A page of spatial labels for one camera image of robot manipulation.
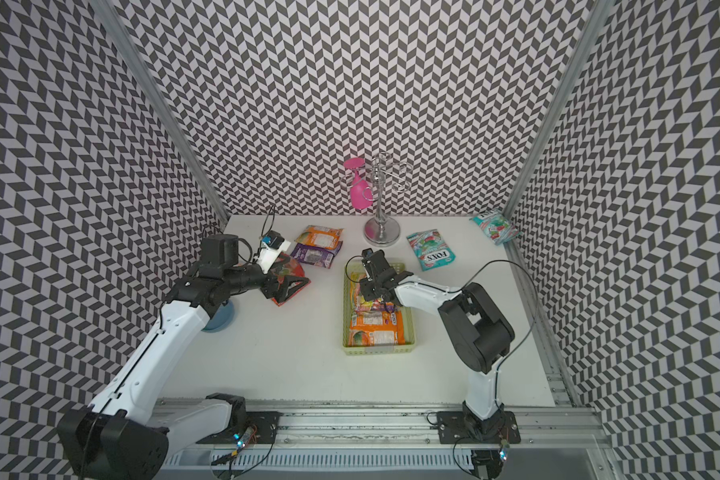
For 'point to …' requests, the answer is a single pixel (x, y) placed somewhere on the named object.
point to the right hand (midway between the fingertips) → (372, 287)
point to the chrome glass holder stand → (383, 231)
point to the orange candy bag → (325, 237)
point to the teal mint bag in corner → (496, 226)
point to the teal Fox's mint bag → (430, 250)
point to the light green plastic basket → (353, 300)
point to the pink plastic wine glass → (361, 196)
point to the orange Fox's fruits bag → (380, 328)
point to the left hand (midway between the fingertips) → (294, 271)
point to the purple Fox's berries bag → (314, 255)
